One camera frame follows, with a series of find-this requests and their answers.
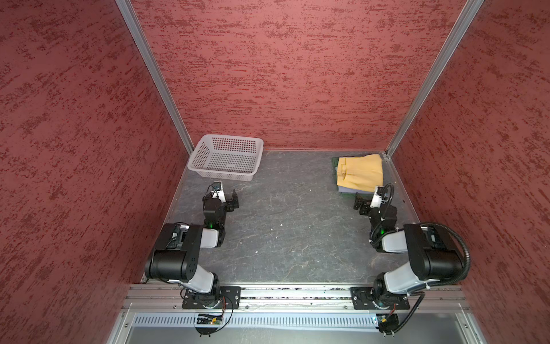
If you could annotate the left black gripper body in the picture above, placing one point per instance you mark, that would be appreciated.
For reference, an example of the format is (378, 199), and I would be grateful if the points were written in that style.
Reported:
(229, 206)

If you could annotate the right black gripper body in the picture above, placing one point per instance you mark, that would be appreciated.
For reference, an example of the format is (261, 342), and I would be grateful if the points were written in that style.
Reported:
(366, 208)

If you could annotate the lavender skirt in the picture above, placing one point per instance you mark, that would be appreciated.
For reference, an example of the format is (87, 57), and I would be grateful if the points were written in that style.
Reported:
(343, 189)

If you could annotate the yellow skirt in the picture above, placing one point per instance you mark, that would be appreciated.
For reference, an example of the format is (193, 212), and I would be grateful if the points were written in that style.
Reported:
(362, 173)

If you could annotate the green skirt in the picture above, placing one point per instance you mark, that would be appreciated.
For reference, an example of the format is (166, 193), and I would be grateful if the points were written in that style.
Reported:
(334, 162)

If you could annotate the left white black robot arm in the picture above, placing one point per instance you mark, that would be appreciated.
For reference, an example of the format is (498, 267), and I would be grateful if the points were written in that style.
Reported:
(174, 258)

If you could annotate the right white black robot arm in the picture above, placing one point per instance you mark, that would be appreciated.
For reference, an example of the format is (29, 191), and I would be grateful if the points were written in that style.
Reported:
(437, 256)

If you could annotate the white plastic laundry basket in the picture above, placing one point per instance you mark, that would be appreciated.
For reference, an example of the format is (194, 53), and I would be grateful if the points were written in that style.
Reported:
(227, 157)

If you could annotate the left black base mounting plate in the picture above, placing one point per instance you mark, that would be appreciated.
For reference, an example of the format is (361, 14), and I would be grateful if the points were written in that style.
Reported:
(223, 298)

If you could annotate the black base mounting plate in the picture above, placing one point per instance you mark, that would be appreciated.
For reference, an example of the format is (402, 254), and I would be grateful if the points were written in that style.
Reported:
(368, 298)
(223, 298)

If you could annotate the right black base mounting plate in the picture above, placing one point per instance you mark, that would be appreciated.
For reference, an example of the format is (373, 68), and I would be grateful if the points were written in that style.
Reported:
(368, 298)

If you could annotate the left small circuit board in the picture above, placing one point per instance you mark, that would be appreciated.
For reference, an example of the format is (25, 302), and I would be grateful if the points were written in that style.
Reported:
(210, 320)

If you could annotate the small circuit board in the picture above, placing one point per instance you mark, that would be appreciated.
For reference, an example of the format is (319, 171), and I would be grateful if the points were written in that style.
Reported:
(210, 320)
(388, 323)

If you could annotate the right small circuit board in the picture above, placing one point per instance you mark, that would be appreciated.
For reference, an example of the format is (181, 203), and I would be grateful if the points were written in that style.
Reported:
(388, 323)

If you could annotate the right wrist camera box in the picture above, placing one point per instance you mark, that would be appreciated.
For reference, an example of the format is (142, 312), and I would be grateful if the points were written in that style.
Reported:
(382, 195)

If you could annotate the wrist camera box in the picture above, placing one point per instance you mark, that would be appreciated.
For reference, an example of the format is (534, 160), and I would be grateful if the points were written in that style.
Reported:
(217, 192)
(382, 195)

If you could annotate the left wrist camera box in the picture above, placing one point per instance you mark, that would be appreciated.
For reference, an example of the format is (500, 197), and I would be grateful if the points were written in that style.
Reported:
(217, 192)

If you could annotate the aluminium front rail frame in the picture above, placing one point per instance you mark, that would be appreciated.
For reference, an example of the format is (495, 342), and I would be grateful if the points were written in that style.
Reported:
(311, 306)

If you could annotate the left aluminium corner post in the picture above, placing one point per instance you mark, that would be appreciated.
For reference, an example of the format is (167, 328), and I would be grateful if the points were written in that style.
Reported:
(140, 40)

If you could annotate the aluminium corner post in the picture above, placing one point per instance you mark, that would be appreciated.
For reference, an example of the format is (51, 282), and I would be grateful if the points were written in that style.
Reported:
(140, 40)
(451, 43)

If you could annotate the right aluminium corner post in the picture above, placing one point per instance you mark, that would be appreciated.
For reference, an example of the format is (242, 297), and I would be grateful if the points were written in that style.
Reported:
(451, 43)

